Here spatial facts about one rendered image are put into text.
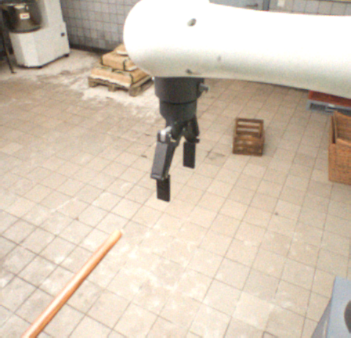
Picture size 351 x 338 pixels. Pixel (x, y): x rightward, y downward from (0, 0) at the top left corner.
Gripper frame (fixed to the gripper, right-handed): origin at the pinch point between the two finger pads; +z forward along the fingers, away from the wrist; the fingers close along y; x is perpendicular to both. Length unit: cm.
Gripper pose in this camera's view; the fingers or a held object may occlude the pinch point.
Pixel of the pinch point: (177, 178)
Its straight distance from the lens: 76.6
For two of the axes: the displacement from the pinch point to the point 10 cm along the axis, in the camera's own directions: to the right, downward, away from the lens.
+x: -9.0, -2.5, 3.5
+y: 4.3, -5.2, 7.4
